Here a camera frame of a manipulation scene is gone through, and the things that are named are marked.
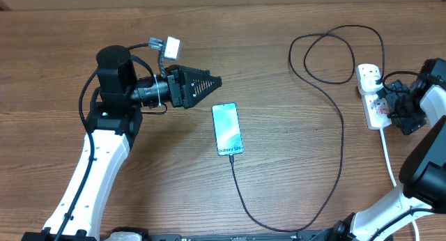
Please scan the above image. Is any Samsung Galaxy smartphone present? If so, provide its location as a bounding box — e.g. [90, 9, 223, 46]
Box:
[211, 102, 244, 156]

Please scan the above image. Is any black charger cable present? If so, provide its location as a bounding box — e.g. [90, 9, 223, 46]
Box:
[228, 24, 386, 233]

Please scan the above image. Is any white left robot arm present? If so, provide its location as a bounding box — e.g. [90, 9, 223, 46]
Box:
[22, 45, 222, 240]

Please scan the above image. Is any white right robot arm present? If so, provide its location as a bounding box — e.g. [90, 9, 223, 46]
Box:
[312, 58, 445, 240]

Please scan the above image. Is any white charger adapter plug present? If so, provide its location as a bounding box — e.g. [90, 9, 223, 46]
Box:
[357, 74, 383, 95]

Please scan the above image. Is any white power strip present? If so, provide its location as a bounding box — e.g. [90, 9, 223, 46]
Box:
[355, 63, 393, 130]

